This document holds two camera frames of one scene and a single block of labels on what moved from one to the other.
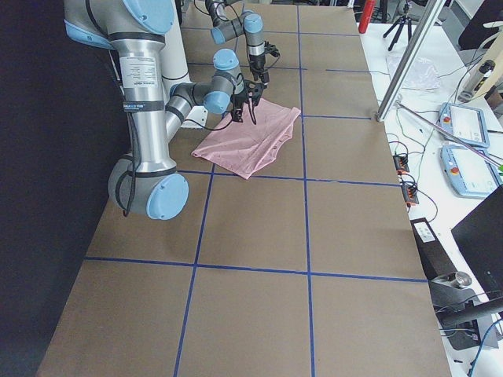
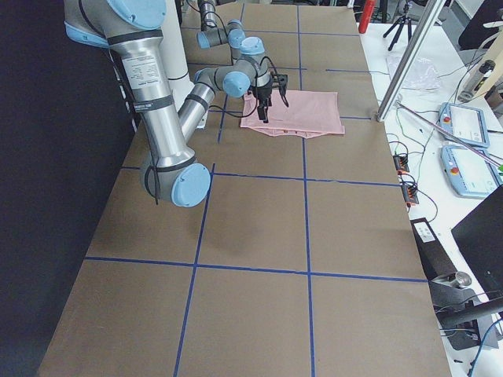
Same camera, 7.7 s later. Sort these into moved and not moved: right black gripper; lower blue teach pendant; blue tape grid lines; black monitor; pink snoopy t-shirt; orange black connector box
Moved: right black gripper; pink snoopy t-shirt
Not moved: lower blue teach pendant; orange black connector box; black monitor; blue tape grid lines
